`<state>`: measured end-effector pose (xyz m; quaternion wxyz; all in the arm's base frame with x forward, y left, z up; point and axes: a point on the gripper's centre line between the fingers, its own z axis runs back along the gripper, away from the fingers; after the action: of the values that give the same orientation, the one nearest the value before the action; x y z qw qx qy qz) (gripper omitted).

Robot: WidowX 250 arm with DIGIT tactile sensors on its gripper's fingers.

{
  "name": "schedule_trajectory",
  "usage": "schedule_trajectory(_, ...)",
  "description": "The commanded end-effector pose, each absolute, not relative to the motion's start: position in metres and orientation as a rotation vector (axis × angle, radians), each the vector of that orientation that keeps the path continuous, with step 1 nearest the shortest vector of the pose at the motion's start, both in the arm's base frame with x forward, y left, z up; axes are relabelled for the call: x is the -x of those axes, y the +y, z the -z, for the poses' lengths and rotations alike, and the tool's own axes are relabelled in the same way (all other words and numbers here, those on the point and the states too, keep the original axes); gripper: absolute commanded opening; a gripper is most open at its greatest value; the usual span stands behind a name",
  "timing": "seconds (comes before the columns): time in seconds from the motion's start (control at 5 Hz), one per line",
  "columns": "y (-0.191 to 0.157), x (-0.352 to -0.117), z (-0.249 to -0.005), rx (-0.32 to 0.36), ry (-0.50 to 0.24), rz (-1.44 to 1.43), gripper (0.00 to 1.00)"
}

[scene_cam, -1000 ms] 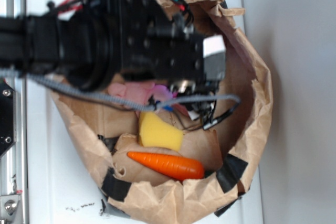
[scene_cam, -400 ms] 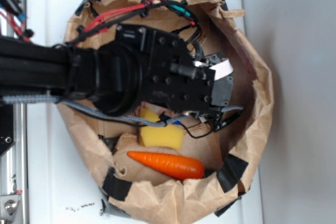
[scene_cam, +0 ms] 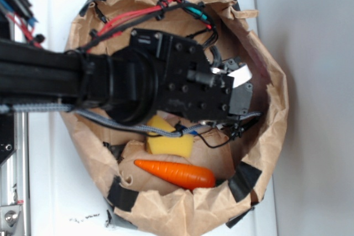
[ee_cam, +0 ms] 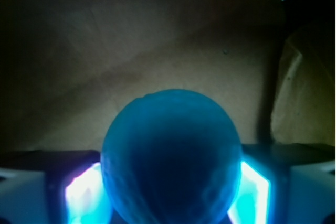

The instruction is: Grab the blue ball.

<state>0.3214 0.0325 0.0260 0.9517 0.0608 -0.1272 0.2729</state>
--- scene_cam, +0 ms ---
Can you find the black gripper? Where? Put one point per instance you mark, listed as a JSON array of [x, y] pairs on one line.
[[186, 85]]

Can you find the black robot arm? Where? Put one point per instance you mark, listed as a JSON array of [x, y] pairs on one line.
[[123, 84]]

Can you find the yellow sponge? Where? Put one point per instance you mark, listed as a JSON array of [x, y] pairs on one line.
[[180, 146]]

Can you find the brown paper bag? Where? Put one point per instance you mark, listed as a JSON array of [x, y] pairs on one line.
[[244, 166]]

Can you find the orange plastic carrot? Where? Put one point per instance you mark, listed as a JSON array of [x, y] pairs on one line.
[[183, 175]]

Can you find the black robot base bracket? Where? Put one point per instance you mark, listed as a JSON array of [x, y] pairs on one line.
[[7, 149]]

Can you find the aluminium frame rail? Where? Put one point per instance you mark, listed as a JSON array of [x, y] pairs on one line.
[[15, 201]]

